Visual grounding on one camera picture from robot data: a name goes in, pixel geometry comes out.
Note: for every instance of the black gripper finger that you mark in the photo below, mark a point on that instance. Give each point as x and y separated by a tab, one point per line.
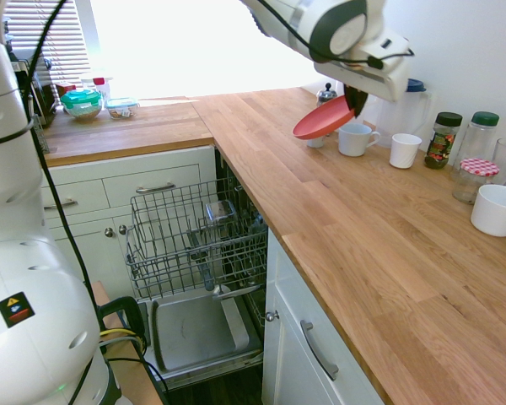
351	96
362	103

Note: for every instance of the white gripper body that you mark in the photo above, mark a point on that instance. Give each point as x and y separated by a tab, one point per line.
375	71

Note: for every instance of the red plate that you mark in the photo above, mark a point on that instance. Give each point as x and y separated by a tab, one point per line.
320	120

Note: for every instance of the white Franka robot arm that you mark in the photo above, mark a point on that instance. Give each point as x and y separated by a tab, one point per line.
25	295

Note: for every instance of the built-in dishwasher tub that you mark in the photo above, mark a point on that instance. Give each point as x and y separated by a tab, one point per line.
221	169

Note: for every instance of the stainless dishwasher door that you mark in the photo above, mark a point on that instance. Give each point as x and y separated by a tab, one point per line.
194	333

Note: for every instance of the glass French press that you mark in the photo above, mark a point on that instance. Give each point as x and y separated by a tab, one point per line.
325	96

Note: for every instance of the clear pitcher with blue lid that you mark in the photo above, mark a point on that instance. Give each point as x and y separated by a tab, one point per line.
398	122

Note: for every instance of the small patterned white cup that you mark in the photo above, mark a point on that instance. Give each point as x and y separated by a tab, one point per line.
315	142

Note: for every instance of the white ribbed cup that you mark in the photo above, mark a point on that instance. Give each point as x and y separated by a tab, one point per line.
405	151

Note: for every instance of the dark jar with black lid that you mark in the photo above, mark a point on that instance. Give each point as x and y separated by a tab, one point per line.
442	143

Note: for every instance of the clear bottle with green lid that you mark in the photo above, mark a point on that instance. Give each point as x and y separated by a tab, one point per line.
480	143

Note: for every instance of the jar with red checkered lid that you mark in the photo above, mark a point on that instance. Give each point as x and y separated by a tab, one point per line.
474	181

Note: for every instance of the white ceramic bowl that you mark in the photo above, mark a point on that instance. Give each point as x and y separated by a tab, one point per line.
497	211

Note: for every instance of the clear glass container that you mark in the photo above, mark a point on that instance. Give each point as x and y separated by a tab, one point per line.
220	211

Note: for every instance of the grey kitchen utensil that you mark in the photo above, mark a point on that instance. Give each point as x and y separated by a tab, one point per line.
202	261

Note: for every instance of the glass box with blue lid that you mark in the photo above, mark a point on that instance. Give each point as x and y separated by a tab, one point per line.
121	109

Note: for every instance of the round silver cabinet knob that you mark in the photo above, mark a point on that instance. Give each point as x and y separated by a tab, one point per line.
122	230
272	315
109	232

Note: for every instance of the white drawer cabinet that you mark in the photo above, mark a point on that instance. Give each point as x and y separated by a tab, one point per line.
122	177

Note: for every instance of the white jar with red lid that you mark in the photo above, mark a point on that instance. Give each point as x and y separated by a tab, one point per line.
103	88

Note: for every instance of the white plastic tub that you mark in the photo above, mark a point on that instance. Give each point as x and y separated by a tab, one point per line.
87	82

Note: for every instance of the glass bowl with teal lid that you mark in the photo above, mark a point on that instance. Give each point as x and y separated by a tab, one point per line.
82	105

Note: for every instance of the white cabinet with door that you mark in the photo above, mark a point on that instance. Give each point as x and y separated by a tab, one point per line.
286	363

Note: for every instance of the small red box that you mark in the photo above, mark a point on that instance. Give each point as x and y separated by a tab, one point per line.
65	89

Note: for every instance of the window blinds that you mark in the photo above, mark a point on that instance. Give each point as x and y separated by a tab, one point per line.
59	34

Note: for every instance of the black countertop appliance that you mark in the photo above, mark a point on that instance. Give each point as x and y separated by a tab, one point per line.
44	101

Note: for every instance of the wooden robot mounting table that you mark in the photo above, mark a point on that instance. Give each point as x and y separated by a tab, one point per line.
130	379

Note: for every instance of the black clamp bracket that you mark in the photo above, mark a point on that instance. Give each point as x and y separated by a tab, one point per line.
128	312

